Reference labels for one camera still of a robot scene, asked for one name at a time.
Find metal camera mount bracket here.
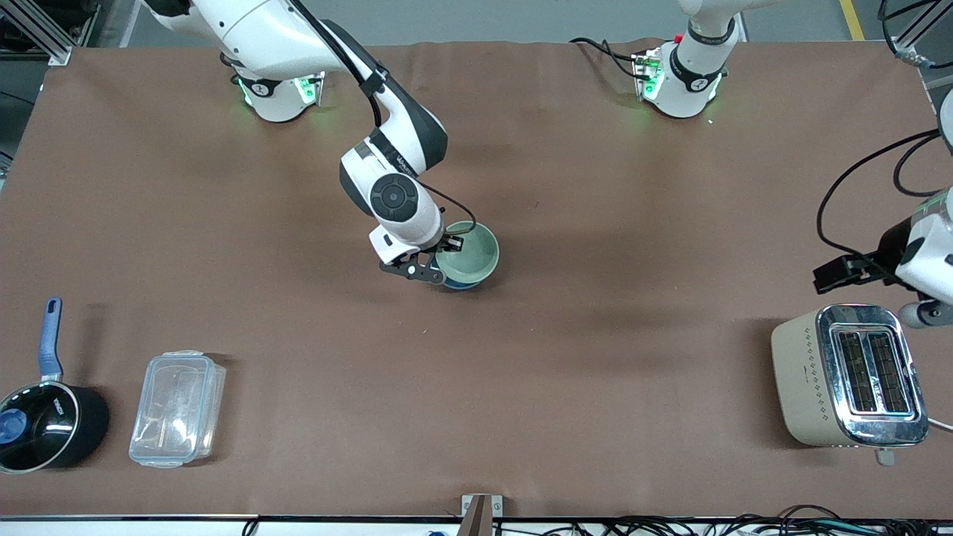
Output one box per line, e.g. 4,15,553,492
461,494,504,536

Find beige and chrome toaster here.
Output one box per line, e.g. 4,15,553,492
771,303,931,468

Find black saucepan with blue handle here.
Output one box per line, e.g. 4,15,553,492
0,298,111,475

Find brown table mat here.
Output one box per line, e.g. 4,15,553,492
0,39,953,520

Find long black looped cable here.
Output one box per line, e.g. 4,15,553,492
816,130,940,258

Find short black looped cable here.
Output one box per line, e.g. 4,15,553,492
892,136,940,199

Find clear plastic lidded container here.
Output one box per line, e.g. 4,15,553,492
128,351,227,470

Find aluminium frame profile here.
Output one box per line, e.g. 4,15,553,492
0,0,101,66

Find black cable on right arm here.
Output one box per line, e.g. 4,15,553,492
287,0,479,229

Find black tangled cables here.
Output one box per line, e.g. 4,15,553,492
551,505,953,536

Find green bowl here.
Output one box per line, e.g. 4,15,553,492
435,221,500,287

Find glass lid with blue knob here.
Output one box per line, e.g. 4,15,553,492
0,382,80,472

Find black cable at left arm base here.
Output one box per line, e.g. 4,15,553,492
569,36,646,80

